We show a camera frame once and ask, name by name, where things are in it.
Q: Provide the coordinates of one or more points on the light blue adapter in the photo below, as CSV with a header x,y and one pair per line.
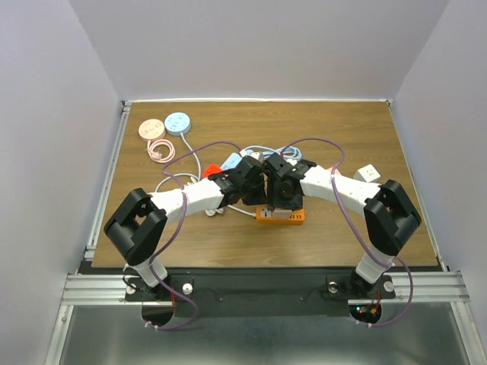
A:
x,y
261,152

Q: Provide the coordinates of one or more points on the orange power strip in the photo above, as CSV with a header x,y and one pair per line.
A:
x,y
264,215

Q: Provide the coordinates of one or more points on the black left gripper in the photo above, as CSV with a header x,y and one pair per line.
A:
x,y
261,198

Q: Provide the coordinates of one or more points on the light blue round power strip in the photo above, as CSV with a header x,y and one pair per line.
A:
x,y
178,125

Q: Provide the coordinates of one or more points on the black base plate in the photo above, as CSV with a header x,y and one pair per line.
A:
x,y
259,292

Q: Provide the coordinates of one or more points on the white cube socket adapter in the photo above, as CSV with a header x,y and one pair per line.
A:
x,y
367,174

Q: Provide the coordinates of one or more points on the red cube adapter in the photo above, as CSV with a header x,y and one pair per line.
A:
x,y
210,170

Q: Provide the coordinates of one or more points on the pink round power strip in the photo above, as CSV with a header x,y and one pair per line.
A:
x,y
158,148

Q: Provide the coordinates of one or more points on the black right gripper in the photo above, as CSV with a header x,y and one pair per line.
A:
x,y
274,198

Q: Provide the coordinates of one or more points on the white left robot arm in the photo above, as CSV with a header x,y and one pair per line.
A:
x,y
136,226

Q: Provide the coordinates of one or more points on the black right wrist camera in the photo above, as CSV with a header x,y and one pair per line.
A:
x,y
276,166

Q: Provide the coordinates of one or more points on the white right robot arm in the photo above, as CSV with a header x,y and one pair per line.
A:
x,y
381,216

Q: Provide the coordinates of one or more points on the pink patterned cube adapter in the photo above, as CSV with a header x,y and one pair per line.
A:
x,y
281,214

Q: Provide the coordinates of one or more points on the pink cube socket adapter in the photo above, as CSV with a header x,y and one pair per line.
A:
x,y
329,169

